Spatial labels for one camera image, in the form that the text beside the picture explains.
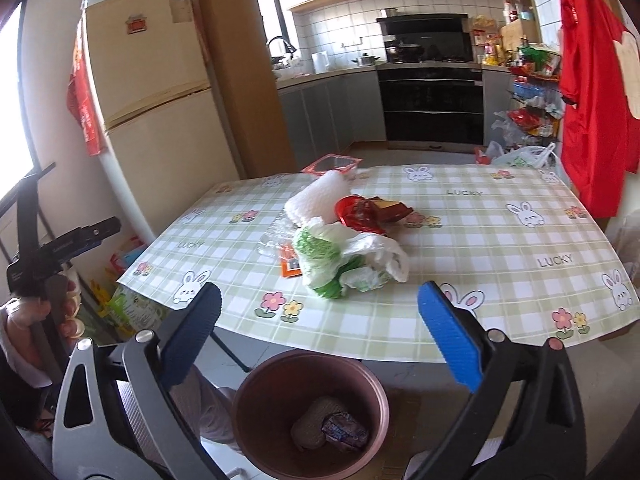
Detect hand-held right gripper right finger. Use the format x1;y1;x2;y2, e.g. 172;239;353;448
407;281;588;480

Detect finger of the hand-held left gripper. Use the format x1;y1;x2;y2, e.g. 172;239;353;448
75;216;122;253

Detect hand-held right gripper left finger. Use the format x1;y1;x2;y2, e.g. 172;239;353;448
52;282;231;480

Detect brown trash bin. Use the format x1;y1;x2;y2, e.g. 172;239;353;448
231;350;391;478

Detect clear plastic tray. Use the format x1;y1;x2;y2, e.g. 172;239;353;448
256;212;301;261

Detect person's left forearm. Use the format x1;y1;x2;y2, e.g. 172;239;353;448
0;327;53;391

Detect person's left hand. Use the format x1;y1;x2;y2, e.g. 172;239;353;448
0;280;87;356

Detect green cardboard box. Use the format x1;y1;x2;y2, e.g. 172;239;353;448
107;285;173;333

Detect person's leg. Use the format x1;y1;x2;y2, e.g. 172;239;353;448
170;365;243;456

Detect checked bunny tablecloth table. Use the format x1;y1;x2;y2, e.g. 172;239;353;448
116;162;633;361

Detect orange snack packet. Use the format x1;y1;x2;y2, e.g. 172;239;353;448
277;242;306;278

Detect red hanging banner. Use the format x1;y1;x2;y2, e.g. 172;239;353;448
66;20;108;157

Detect cream refrigerator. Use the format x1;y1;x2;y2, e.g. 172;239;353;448
80;0;246;246

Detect blue purple wrapper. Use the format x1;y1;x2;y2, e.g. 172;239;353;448
321;411;370;453

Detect green and white plastic bag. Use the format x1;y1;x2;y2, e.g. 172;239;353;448
292;217;411;301

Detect bright window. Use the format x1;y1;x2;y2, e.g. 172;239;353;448
0;2;36;211

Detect beige foam piece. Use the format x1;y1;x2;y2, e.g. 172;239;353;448
290;396;341;453

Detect red wrapper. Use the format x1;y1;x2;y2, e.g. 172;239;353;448
335;195;415;236

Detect white foam net sleeve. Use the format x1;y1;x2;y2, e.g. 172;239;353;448
284;170;353;228

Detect white green-print plastic bag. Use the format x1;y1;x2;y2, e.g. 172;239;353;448
492;142;558;168

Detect red-rimmed plastic tray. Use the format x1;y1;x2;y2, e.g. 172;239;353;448
301;154;362;181

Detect clear plastic bag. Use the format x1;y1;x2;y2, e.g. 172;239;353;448
492;110;523;146

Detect wooden partition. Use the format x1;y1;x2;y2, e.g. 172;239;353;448
194;0;298;178

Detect black built-in oven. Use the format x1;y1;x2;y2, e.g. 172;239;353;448
376;62;485;145

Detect narrow grey cabinet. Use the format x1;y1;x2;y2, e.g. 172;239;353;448
482;69;513;146

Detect grey lower kitchen cabinets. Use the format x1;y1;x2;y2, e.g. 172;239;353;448
277;70;386;161

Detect kitchen faucet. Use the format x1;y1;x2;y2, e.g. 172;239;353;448
267;36;297;61

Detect red hanging garment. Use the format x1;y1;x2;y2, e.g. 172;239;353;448
552;0;640;218

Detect kitchen window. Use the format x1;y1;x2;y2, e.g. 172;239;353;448
250;0;296;61

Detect black wok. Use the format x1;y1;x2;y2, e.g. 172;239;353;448
385;42;423;61

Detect group of condiment bottles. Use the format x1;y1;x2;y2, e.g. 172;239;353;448
472;15;511;66

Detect wire storage rack with goods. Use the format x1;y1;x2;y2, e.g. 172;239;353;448
505;45;563;148

